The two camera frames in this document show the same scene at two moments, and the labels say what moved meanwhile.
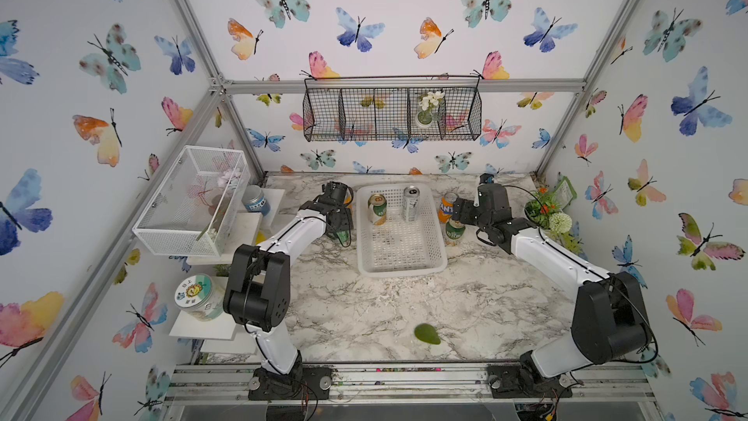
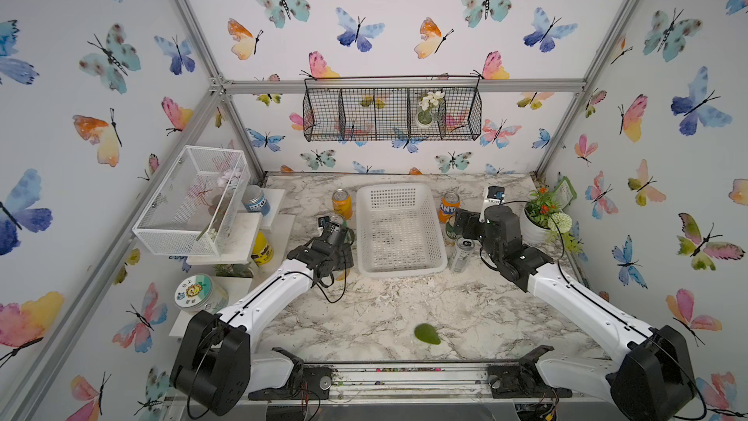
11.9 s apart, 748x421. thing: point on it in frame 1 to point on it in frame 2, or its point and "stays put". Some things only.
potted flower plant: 542,211 stays put
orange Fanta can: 445,210 stays put
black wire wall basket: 401,108 stays put
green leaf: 427,333 stays put
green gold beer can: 377,209 to 340,274
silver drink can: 410,203 to 462,254
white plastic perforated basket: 397,248 stays put
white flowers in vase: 427,103 stays put
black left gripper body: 344,220 to 342,259
